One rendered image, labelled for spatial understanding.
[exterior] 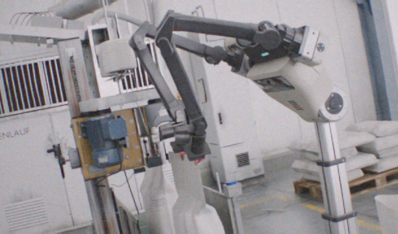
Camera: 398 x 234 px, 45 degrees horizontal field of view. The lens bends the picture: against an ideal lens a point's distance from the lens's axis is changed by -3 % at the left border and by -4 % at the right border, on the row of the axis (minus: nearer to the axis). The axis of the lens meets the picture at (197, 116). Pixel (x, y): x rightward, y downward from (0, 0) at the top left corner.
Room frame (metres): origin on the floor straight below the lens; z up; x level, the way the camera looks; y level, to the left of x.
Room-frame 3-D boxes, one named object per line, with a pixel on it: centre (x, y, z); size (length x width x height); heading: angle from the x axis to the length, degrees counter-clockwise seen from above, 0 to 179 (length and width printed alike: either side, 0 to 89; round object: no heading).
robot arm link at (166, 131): (2.28, 0.13, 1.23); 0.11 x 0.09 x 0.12; 108
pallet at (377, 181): (5.35, -1.63, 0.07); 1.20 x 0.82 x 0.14; 109
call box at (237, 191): (2.61, -0.11, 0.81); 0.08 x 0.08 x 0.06; 17
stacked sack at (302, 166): (5.43, -1.29, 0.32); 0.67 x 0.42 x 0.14; 111
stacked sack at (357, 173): (5.22, -1.30, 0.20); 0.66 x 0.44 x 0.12; 17
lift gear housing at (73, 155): (2.56, 0.68, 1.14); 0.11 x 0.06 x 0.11; 17
